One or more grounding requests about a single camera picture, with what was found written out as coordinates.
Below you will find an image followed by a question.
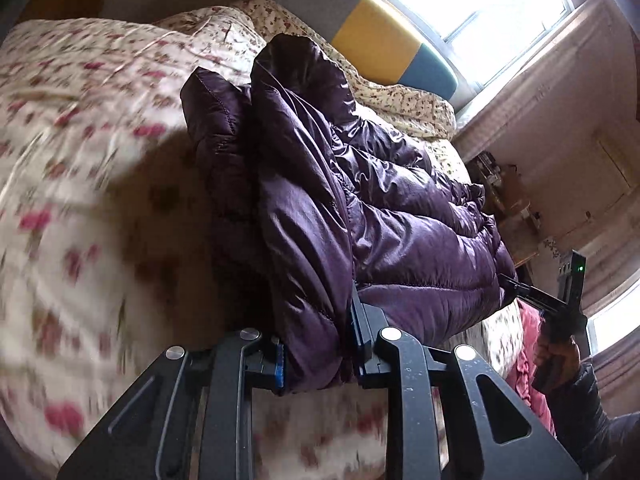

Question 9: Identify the purple quilted down jacket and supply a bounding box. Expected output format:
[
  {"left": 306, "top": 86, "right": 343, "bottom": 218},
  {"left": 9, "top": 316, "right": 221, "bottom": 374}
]
[{"left": 180, "top": 34, "right": 518, "bottom": 396}]

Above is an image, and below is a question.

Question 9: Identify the person's right forearm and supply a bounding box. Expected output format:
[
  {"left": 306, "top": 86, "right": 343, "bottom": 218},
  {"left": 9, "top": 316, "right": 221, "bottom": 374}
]
[{"left": 547, "top": 360, "right": 640, "bottom": 480}]

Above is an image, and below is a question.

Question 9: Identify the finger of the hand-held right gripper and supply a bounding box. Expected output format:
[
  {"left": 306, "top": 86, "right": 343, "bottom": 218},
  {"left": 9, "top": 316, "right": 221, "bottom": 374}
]
[{"left": 499, "top": 274, "right": 561, "bottom": 311}]

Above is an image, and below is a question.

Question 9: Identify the large-flower floral quilt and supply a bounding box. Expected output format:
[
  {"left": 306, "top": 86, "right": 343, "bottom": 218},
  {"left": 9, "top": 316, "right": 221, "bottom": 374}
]
[{"left": 0, "top": 6, "right": 541, "bottom": 480}]

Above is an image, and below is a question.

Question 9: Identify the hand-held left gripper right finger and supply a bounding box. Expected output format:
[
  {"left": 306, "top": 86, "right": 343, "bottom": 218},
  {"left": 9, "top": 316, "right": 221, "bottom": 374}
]
[{"left": 348, "top": 285, "right": 586, "bottom": 480}]

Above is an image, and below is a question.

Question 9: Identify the cluttered wooden shelf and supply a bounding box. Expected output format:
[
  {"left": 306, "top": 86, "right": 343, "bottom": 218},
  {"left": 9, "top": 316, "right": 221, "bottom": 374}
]
[{"left": 467, "top": 152, "right": 546, "bottom": 281}]

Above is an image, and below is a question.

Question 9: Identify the pink ruffled cloth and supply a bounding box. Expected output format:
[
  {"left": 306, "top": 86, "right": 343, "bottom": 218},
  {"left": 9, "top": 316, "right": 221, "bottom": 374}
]
[{"left": 505, "top": 300, "right": 556, "bottom": 436}]

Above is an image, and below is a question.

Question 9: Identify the small window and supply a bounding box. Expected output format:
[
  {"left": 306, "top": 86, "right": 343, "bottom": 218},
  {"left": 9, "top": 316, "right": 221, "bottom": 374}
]
[{"left": 587, "top": 280, "right": 640, "bottom": 361}]

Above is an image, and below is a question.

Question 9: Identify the large bright window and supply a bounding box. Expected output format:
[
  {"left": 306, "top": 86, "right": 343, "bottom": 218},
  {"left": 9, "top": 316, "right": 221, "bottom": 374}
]
[{"left": 372, "top": 0, "right": 576, "bottom": 86}]

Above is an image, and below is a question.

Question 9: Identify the person's right hand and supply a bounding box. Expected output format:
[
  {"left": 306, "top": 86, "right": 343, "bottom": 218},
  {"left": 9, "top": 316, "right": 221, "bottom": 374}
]
[{"left": 533, "top": 339, "right": 582, "bottom": 387}]

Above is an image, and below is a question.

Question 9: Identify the grey yellow teal headboard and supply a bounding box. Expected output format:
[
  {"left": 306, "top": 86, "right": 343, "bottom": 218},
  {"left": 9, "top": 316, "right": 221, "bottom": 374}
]
[{"left": 257, "top": 0, "right": 458, "bottom": 101}]

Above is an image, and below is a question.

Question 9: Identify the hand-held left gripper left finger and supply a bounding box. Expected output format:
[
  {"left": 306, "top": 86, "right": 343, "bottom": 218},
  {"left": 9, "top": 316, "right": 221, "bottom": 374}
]
[{"left": 56, "top": 329, "right": 288, "bottom": 480}]

